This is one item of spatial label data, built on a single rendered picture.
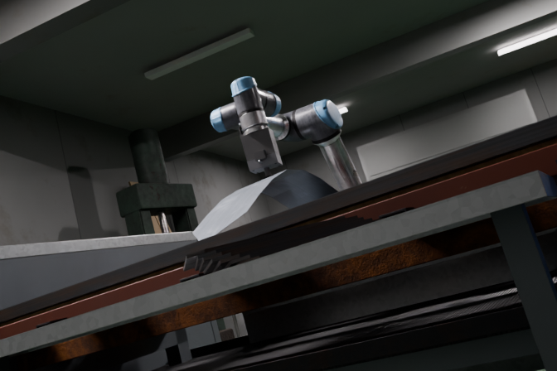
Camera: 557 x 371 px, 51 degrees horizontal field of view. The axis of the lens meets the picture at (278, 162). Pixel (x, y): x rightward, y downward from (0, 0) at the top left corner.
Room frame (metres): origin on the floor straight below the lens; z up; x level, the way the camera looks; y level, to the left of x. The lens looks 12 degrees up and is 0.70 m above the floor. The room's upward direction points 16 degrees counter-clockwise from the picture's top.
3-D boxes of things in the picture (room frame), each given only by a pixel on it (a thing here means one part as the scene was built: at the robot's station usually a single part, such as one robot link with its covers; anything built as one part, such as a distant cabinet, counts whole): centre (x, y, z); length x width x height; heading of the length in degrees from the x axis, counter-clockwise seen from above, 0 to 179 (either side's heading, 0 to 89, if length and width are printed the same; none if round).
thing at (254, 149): (1.61, 0.04, 1.09); 0.10 x 0.09 x 0.16; 170
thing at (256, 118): (1.62, 0.04, 1.17); 0.08 x 0.08 x 0.05
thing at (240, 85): (1.62, 0.04, 1.25); 0.09 x 0.08 x 0.11; 154
